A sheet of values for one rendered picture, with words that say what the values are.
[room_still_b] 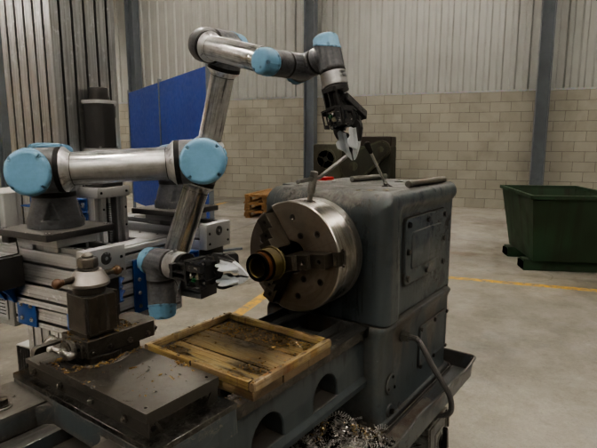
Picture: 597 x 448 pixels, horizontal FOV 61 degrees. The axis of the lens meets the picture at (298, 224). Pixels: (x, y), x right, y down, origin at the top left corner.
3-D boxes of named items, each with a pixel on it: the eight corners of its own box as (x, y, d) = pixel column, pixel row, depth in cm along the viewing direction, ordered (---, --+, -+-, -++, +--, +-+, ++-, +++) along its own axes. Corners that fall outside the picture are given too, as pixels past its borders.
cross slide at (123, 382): (90, 346, 119) (88, 327, 118) (220, 399, 94) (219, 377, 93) (16, 372, 105) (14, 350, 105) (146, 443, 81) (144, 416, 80)
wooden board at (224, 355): (228, 324, 150) (228, 311, 149) (331, 354, 129) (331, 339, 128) (144, 358, 126) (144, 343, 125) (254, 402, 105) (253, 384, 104)
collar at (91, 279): (95, 276, 106) (94, 262, 105) (118, 283, 101) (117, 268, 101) (59, 284, 99) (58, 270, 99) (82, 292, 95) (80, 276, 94)
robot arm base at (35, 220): (14, 227, 141) (11, 192, 140) (62, 220, 154) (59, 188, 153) (49, 231, 134) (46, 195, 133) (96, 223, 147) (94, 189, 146)
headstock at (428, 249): (347, 266, 220) (349, 176, 213) (456, 284, 192) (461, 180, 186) (258, 300, 172) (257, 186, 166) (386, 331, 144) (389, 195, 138)
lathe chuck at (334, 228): (262, 283, 161) (275, 187, 153) (346, 319, 144) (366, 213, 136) (243, 289, 154) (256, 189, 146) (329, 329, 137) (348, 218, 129)
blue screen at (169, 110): (113, 215, 969) (106, 89, 931) (155, 212, 1010) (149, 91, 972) (183, 256, 621) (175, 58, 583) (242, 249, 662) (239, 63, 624)
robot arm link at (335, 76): (329, 78, 150) (352, 69, 145) (332, 93, 150) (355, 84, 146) (314, 76, 144) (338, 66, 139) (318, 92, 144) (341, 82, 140)
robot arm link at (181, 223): (193, 133, 151) (146, 285, 156) (191, 132, 140) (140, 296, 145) (230, 146, 153) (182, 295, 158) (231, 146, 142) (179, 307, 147)
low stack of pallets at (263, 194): (266, 209, 1056) (266, 188, 1049) (306, 211, 1031) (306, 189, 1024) (242, 218, 939) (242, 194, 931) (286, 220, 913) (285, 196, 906)
